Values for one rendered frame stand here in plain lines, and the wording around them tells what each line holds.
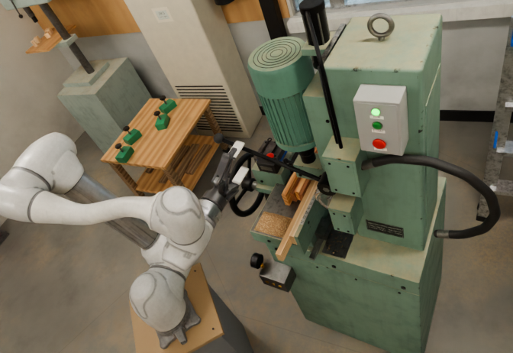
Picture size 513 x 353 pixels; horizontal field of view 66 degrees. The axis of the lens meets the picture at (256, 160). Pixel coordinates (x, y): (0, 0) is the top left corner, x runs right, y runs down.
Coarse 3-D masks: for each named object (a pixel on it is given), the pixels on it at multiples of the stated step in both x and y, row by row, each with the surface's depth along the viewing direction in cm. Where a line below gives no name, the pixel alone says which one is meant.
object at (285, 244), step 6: (306, 192) 141; (306, 198) 140; (300, 204) 139; (300, 210) 137; (294, 216) 136; (294, 222) 134; (288, 228) 133; (288, 234) 132; (282, 240) 131; (288, 240) 130; (282, 246) 129; (288, 246) 131; (276, 252) 128; (282, 252) 128; (282, 258) 129
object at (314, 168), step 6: (318, 156) 137; (294, 162) 139; (300, 162) 138; (318, 162) 135; (300, 168) 138; (306, 168) 136; (312, 168) 134; (318, 168) 133; (300, 174) 140; (318, 174) 135
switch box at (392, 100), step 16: (368, 96) 84; (384, 96) 83; (400, 96) 81; (368, 112) 85; (384, 112) 83; (400, 112) 82; (368, 128) 89; (384, 128) 87; (400, 128) 85; (368, 144) 93; (400, 144) 88
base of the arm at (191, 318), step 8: (184, 296) 162; (192, 312) 157; (184, 320) 152; (192, 320) 154; (200, 320) 155; (176, 328) 151; (184, 328) 152; (160, 336) 153; (168, 336) 152; (176, 336) 150; (184, 336) 149; (160, 344) 152; (168, 344) 151; (184, 344) 149
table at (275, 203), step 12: (288, 180) 153; (264, 192) 160; (276, 192) 151; (264, 204) 149; (276, 204) 147; (288, 216) 141; (252, 228) 143; (312, 228) 138; (264, 240) 142; (276, 240) 137; (300, 252) 136
